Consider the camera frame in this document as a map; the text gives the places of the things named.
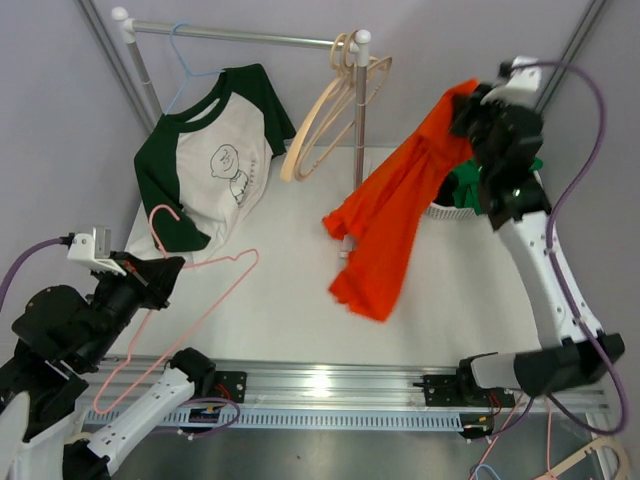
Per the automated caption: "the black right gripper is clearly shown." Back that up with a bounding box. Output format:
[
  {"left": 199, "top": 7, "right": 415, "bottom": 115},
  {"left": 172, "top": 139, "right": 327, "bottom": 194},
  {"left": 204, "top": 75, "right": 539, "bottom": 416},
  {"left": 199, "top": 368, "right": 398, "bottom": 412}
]
[{"left": 447, "top": 83, "right": 516, "bottom": 179}]

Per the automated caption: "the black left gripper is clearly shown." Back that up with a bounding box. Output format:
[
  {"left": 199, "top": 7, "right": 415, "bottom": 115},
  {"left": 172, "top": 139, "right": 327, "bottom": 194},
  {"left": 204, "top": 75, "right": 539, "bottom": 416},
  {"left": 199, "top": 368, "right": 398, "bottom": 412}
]
[{"left": 78, "top": 248, "right": 186, "bottom": 367}]

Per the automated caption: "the pink wire hanger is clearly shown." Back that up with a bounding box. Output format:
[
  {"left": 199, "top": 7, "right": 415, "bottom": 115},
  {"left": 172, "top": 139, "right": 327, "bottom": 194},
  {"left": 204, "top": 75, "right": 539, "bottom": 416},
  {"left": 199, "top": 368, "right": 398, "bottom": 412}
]
[{"left": 93, "top": 203, "right": 261, "bottom": 415}]

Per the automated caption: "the orange t shirt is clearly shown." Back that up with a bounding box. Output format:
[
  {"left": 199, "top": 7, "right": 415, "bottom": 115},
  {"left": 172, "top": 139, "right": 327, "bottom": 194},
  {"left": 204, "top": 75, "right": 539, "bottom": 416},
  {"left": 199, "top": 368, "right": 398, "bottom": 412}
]
[{"left": 323, "top": 78, "right": 479, "bottom": 322}]

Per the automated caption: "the beige plastic hanger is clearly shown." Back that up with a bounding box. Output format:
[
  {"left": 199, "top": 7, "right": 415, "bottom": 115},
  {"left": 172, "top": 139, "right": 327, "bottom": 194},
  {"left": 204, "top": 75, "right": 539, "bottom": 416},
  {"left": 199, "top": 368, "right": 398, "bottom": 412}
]
[
  {"left": 279, "top": 32, "right": 394, "bottom": 182},
  {"left": 294, "top": 28, "right": 394, "bottom": 182}
]

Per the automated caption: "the dark green t shirt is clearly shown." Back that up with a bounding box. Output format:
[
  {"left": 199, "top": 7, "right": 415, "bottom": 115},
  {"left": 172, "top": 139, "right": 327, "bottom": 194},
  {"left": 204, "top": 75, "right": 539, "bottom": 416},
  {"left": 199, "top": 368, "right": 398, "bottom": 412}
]
[{"left": 134, "top": 64, "right": 296, "bottom": 263}]

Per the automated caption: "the blue wire hanger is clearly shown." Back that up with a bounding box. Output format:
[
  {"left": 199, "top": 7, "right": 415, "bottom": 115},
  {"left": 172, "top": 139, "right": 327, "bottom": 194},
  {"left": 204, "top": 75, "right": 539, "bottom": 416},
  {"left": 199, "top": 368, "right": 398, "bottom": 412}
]
[{"left": 163, "top": 22, "right": 222, "bottom": 115}]

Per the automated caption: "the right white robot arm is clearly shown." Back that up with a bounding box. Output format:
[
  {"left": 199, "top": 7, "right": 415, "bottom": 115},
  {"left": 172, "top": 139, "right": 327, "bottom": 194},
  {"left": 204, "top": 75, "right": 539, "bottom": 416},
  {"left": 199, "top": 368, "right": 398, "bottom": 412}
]
[{"left": 450, "top": 83, "right": 625, "bottom": 405}]

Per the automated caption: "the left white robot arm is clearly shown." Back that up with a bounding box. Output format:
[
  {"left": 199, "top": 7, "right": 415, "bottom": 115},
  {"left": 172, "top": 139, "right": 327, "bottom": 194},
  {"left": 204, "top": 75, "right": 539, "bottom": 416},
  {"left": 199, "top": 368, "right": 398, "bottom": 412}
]
[{"left": 1, "top": 252, "right": 216, "bottom": 479}]

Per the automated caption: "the blue hanger on floor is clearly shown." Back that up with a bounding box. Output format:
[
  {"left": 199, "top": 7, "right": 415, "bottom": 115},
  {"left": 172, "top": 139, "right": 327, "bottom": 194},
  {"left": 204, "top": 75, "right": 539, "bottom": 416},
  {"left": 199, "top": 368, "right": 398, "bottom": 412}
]
[{"left": 469, "top": 464, "right": 501, "bottom": 480}]

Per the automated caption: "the beige hanger on floor right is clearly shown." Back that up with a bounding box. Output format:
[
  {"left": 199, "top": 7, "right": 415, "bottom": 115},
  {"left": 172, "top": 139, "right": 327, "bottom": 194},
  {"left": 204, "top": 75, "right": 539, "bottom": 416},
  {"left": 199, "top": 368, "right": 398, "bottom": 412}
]
[{"left": 538, "top": 437, "right": 631, "bottom": 480}]

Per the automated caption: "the white plastic basket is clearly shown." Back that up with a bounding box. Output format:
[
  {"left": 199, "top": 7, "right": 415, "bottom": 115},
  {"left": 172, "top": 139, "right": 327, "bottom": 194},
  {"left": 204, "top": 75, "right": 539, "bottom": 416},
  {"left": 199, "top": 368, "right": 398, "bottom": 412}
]
[{"left": 427, "top": 172, "right": 551, "bottom": 230}]

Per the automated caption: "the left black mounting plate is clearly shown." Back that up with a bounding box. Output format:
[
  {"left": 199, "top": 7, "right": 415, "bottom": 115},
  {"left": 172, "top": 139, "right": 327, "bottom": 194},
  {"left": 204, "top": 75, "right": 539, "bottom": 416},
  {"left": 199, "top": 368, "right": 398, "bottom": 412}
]
[{"left": 198, "top": 371, "right": 248, "bottom": 404}]

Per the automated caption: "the black mounting plate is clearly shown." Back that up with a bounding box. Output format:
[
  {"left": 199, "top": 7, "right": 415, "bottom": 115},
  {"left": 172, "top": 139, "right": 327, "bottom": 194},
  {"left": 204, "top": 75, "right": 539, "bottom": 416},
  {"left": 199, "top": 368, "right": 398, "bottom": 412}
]
[
  {"left": 198, "top": 371, "right": 248, "bottom": 404},
  {"left": 413, "top": 374, "right": 515, "bottom": 408}
]

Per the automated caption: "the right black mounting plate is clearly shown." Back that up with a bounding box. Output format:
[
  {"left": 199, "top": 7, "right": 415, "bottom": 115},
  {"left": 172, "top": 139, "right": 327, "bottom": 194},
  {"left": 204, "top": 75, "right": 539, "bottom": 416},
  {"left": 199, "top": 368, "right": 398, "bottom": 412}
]
[{"left": 413, "top": 374, "right": 515, "bottom": 408}]

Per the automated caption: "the silver clothes rack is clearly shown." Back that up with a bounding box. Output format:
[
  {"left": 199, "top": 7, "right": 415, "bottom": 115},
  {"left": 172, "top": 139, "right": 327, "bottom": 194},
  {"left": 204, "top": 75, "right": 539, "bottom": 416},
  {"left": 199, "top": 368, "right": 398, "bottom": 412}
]
[{"left": 111, "top": 7, "right": 392, "bottom": 188}]

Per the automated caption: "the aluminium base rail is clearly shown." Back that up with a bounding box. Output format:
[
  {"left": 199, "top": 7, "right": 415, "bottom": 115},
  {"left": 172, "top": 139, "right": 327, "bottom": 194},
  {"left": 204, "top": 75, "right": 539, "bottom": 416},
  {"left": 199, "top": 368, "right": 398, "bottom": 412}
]
[{"left": 79, "top": 357, "right": 611, "bottom": 414}]

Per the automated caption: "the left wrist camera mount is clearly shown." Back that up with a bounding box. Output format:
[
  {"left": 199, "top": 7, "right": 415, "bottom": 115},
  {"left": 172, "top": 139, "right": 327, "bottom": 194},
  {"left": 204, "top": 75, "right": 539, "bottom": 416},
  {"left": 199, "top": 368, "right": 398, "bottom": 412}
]
[{"left": 67, "top": 226, "right": 125, "bottom": 276}]

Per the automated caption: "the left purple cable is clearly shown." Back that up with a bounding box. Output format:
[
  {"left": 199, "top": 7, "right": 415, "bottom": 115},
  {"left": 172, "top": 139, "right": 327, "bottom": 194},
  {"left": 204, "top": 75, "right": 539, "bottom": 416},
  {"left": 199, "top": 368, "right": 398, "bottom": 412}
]
[{"left": 0, "top": 234, "right": 241, "bottom": 441}]

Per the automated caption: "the purple cable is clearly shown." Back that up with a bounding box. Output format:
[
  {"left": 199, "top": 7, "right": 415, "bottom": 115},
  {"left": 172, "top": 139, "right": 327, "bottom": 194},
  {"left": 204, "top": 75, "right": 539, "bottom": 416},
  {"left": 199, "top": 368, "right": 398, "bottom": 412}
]
[
  {"left": 0, "top": 234, "right": 241, "bottom": 441},
  {"left": 519, "top": 59, "right": 630, "bottom": 436}
]

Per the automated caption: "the white slotted cable duct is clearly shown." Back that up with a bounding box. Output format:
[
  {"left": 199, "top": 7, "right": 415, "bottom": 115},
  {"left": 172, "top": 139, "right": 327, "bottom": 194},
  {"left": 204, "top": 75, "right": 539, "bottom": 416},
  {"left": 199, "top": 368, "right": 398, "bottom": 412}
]
[{"left": 82, "top": 407, "right": 469, "bottom": 431}]

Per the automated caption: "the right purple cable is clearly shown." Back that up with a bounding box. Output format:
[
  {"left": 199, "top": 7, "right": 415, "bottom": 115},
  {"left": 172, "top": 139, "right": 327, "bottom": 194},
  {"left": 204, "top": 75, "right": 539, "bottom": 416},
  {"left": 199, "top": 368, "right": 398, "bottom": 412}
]
[{"left": 519, "top": 59, "right": 630, "bottom": 436}]

